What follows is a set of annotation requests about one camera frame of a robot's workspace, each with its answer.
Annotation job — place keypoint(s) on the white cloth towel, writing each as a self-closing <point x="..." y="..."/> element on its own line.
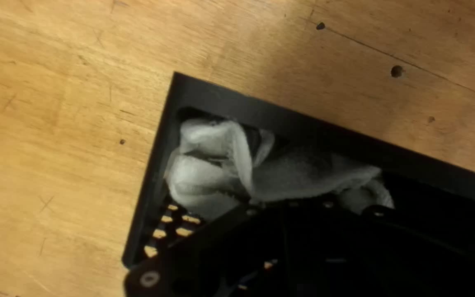
<point x="219" y="164"/>

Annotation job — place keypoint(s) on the black perforated box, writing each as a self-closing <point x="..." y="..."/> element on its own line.
<point x="422" y="247"/>

